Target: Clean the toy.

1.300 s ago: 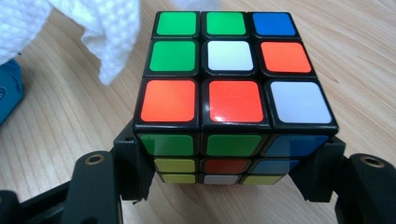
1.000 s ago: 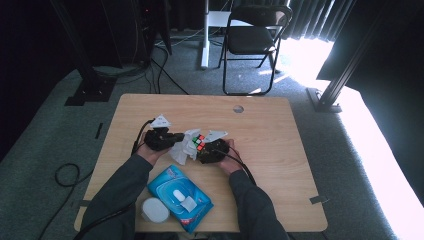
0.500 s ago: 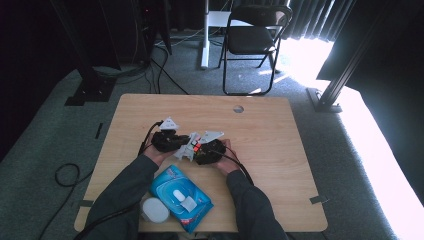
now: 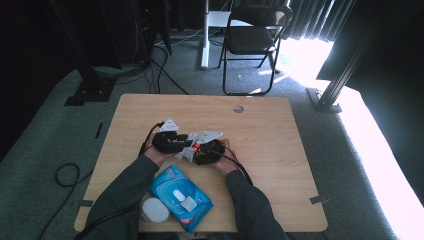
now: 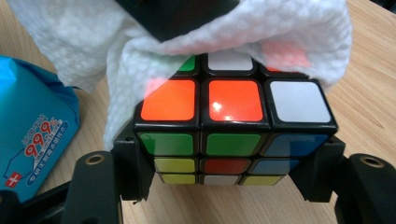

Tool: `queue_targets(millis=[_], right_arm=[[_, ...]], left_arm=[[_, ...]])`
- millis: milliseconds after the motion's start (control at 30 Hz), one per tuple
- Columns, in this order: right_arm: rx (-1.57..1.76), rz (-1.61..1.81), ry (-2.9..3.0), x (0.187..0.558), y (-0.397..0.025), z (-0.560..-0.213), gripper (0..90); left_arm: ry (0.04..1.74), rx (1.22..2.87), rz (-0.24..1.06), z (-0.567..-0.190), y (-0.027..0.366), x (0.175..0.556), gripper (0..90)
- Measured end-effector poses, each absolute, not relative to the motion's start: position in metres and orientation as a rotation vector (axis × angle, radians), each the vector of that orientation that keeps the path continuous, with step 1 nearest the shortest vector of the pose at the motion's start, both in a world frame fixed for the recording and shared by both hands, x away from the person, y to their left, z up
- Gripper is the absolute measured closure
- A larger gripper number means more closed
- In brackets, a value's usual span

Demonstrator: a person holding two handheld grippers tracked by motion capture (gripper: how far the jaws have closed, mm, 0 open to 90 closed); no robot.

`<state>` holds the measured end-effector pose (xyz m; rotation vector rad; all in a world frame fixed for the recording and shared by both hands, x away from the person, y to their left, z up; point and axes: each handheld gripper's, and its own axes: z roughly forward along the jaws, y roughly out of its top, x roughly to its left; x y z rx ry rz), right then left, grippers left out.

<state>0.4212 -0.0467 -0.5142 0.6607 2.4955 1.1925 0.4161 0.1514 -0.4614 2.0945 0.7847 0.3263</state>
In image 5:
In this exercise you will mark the colourful puzzle cube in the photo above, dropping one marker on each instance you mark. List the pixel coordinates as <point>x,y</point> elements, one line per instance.
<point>235,101</point>

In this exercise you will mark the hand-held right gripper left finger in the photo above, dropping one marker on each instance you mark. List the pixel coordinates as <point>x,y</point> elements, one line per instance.
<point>130,168</point>

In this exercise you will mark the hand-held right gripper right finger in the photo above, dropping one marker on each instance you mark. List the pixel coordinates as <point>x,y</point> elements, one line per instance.
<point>323,174</point>

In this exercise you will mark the white wet wipe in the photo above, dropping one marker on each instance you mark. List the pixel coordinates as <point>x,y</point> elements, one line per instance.
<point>77,37</point>

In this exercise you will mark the blue wet wipe packet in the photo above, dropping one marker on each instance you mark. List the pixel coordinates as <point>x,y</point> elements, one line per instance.
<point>31,109</point>

